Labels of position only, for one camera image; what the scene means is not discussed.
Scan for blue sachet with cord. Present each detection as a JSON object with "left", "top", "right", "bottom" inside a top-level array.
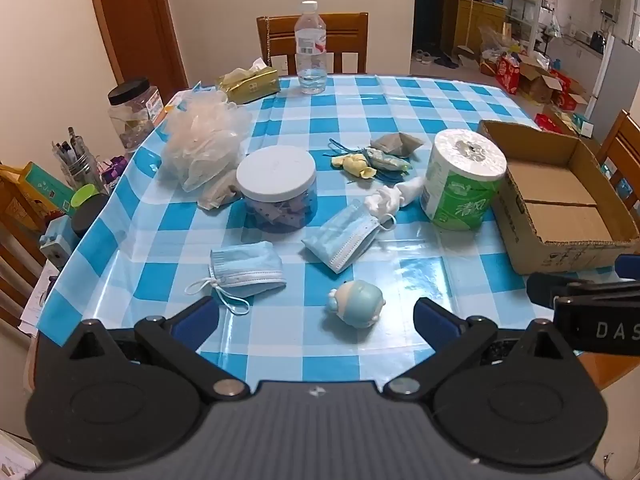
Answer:
[{"left": 327, "top": 139, "right": 413, "bottom": 183}]

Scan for translucent mesh bath sponge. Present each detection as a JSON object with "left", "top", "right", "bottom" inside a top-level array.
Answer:
[{"left": 162, "top": 91, "right": 253, "bottom": 193}]

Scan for green round lid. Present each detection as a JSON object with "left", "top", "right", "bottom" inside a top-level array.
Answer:
[{"left": 70, "top": 184, "right": 101, "bottom": 208}]

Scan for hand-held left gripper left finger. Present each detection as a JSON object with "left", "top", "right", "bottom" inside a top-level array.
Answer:
[{"left": 67, "top": 296, "right": 251, "bottom": 404}]

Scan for blue face mask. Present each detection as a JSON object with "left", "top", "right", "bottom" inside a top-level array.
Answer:
[
  {"left": 301, "top": 199, "right": 397, "bottom": 274},
  {"left": 186, "top": 241, "right": 287, "bottom": 315}
]

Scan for wooden door frame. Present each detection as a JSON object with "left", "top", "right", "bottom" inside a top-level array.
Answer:
[{"left": 85, "top": 0, "right": 190, "bottom": 92}]

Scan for light blue toy figure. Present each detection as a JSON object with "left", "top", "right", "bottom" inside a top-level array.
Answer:
[{"left": 327, "top": 280, "right": 387, "bottom": 330}]

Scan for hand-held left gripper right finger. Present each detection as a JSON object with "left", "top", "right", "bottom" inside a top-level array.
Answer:
[{"left": 382, "top": 297, "right": 577, "bottom": 402}]

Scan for white sock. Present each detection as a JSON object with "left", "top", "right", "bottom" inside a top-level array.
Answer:
[{"left": 364, "top": 177, "right": 428, "bottom": 218}]

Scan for light blue pencil sharpener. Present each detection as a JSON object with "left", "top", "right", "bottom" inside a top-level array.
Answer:
[{"left": 40, "top": 217, "right": 76, "bottom": 266}]

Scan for glass pen holder with pens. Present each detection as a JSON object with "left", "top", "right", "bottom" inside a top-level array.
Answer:
[{"left": 52, "top": 127, "right": 106, "bottom": 196}]

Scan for red gift box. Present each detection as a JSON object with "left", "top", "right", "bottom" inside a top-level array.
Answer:
[{"left": 495, "top": 55, "right": 521, "bottom": 96}]

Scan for gold tissue pack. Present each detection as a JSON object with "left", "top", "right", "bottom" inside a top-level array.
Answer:
[{"left": 216, "top": 58, "right": 281, "bottom": 105}]

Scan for black round container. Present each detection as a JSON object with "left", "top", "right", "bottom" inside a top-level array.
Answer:
[{"left": 71, "top": 194, "right": 110, "bottom": 238}]

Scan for yellow wooden cabinet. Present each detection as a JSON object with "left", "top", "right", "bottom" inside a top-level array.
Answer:
[{"left": 452, "top": 0, "right": 508, "bottom": 58}]

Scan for grey refrigerator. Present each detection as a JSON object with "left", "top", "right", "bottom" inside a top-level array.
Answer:
[{"left": 582, "top": 37, "right": 640, "bottom": 138}]

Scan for toilet paper roll green wrap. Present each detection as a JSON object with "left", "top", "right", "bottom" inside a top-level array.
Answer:
[{"left": 420, "top": 129, "right": 507, "bottom": 231}]

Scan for cardboard boxes on floor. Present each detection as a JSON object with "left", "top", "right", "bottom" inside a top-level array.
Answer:
[{"left": 520, "top": 62, "right": 566, "bottom": 103}]

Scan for purple binder clips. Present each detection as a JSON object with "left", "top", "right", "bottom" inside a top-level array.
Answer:
[{"left": 100, "top": 156, "right": 131, "bottom": 186}]

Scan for grey triangular pouch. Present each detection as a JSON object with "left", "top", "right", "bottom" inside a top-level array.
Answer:
[{"left": 371, "top": 132, "right": 432, "bottom": 157}]

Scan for beige burlap pouch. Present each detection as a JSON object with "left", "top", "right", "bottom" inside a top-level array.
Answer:
[{"left": 197, "top": 170, "right": 246, "bottom": 210}]

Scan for plastic jar with white lid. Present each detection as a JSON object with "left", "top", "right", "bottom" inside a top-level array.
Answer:
[{"left": 236, "top": 146, "right": 319, "bottom": 233}]

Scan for clear jar with black lid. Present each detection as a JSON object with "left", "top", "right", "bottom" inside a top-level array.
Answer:
[{"left": 107, "top": 77, "right": 166, "bottom": 153}]

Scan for clear plastic water bottle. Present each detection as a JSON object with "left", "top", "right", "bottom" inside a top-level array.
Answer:
[{"left": 294, "top": 1, "right": 329, "bottom": 95}]

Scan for blue white checked tablecloth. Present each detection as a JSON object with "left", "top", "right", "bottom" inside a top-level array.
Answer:
[{"left": 37, "top": 74, "right": 640, "bottom": 397}]

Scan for teal cardboard box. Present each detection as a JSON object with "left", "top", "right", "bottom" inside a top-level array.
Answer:
[{"left": 20, "top": 162, "right": 76, "bottom": 216}]

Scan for wooden chair with slatted back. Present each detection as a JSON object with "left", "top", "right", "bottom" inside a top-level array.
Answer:
[{"left": 256, "top": 12, "right": 369, "bottom": 77}]

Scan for yellow sachet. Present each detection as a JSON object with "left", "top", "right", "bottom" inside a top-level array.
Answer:
[{"left": 331, "top": 152, "right": 375, "bottom": 180}]

